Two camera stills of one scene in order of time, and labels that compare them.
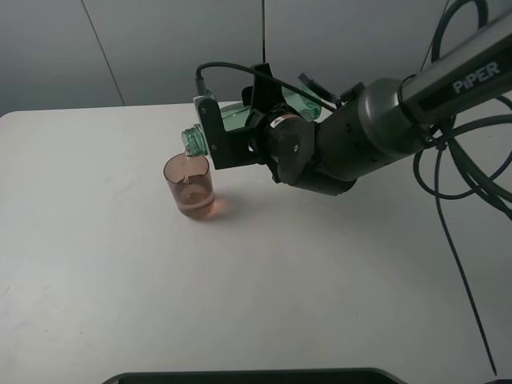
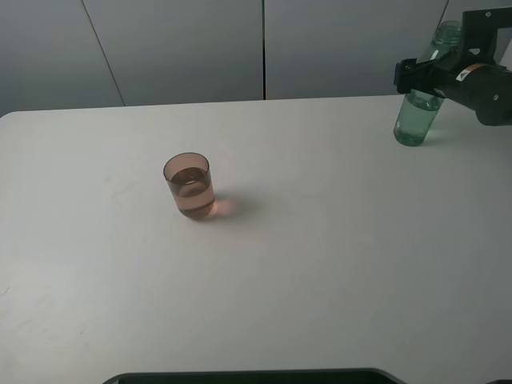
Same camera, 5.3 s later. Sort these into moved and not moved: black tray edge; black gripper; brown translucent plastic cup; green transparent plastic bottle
Moved: green transparent plastic bottle; black gripper
Not moved: brown translucent plastic cup; black tray edge
